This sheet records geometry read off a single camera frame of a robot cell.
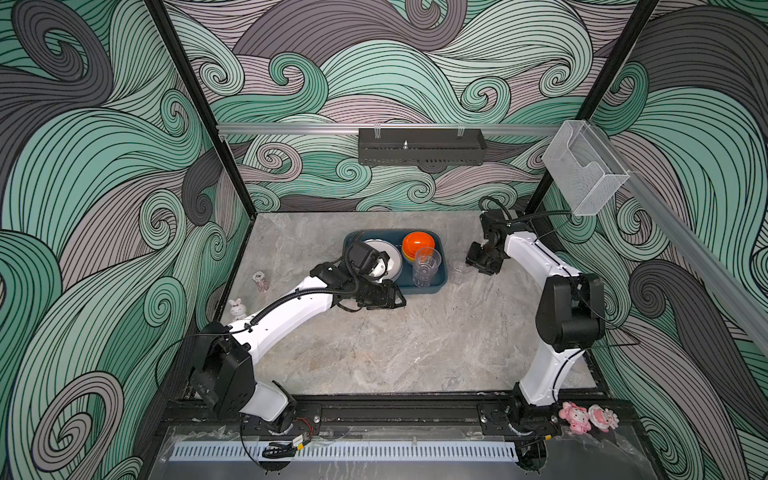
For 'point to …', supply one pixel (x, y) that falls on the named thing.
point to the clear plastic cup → (423, 270)
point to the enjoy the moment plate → (395, 260)
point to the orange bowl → (417, 240)
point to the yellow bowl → (407, 256)
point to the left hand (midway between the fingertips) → (402, 302)
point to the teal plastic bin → (439, 282)
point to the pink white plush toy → (602, 419)
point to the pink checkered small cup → (260, 280)
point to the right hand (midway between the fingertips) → (473, 263)
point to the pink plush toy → (577, 418)
